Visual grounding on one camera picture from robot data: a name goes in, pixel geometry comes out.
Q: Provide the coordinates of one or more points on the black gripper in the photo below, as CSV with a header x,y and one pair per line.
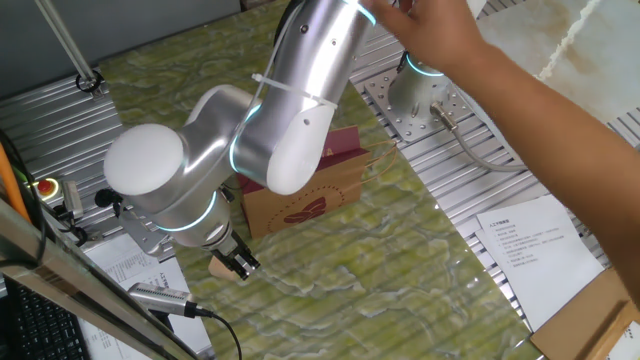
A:
x,y
225,247

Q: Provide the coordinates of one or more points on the small wooden cube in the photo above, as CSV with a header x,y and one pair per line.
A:
x,y
219,270

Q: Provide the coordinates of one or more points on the Costa kraft maroon paper bag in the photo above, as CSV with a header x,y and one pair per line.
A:
x,y
310,205

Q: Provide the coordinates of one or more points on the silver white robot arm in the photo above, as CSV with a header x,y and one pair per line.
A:
x,y
300,75

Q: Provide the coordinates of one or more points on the bare human forearm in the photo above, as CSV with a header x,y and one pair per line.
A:
x,y
565,140

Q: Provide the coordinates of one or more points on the bare human hand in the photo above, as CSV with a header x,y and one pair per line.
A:
x,y
435,30

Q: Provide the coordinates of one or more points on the titled instruction paper sheet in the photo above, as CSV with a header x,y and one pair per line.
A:
x,y
540,260
165,305

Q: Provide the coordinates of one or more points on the green marble pattern mat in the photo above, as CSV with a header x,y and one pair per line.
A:
x,y
350,275

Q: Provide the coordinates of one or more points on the densely printed paper sheet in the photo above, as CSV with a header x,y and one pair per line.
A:
x,y
120,260

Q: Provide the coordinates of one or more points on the small black microphone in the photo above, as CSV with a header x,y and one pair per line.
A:
x,y
105,198

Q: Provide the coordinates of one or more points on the red emergency stop button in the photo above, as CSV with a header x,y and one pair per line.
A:
x,y
45,187

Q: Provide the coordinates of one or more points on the black keyboard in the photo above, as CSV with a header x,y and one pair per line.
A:
x,y
40,330

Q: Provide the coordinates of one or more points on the thin aluminium pole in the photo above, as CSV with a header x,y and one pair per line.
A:
x,y
65,42

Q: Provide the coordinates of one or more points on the cardboard box with white label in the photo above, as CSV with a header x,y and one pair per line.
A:
x,y
625,340

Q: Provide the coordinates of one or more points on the beige marble pattern sheet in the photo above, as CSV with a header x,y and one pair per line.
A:
x,y
575,60

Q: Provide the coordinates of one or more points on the silver ribbed camera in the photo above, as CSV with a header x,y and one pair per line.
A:
x,y
160,299

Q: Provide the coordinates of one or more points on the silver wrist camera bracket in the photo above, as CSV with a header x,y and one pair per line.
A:
x,y
145,232

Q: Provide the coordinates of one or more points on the shiny metal frame beam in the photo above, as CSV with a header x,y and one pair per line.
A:
x,y
75,280

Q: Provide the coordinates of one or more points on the grey box camera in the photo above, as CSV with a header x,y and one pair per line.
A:
x,y
72,200

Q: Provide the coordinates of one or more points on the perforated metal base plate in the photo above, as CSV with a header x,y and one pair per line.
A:
x,y
395,110

